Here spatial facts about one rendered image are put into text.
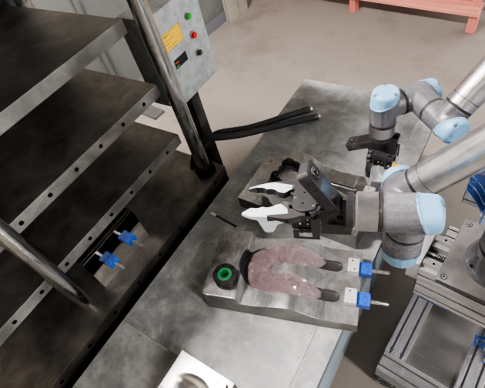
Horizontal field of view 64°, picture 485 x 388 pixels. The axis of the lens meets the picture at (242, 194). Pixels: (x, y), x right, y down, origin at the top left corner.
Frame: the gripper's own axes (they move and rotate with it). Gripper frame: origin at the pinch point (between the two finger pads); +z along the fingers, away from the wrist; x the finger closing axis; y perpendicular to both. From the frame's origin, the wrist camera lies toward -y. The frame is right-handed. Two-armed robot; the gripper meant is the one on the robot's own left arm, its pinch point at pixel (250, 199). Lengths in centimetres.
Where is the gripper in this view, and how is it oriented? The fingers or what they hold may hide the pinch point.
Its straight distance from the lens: 77.7
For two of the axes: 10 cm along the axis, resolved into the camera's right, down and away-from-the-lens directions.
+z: -9.6, -0.3, 2.8
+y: 1.7, 7.3, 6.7
